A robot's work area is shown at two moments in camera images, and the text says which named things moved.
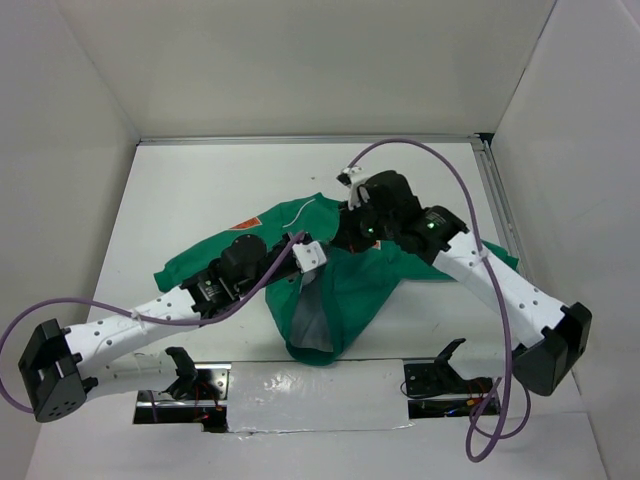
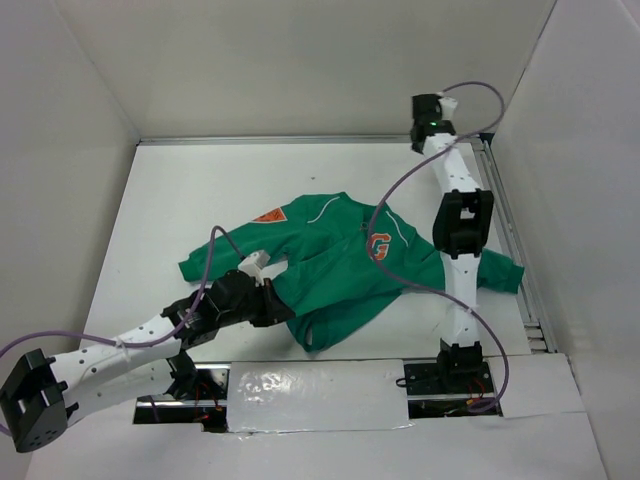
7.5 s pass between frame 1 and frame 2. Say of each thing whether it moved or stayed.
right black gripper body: moved
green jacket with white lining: moved
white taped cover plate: stayed
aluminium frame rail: stayed
